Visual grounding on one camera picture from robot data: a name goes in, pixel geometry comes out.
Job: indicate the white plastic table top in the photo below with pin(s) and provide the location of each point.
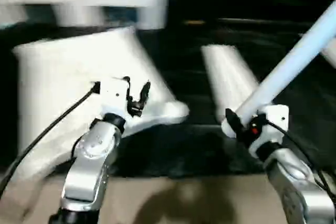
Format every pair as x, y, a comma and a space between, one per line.
79, 87

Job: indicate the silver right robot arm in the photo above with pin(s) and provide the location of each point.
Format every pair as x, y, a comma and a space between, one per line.
299, 187

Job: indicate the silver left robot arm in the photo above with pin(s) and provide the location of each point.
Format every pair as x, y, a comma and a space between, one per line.
86, 171

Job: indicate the black work mat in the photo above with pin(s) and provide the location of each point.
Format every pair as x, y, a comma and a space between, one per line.
173, 145

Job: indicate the small tan tag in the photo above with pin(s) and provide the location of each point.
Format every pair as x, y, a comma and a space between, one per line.
194, 22

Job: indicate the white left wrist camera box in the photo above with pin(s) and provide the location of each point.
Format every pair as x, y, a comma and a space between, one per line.
115, 95

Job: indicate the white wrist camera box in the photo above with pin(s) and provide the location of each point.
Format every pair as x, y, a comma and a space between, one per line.
115, 95
273, 124

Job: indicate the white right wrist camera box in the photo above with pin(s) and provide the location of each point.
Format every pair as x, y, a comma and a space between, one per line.
273, 124

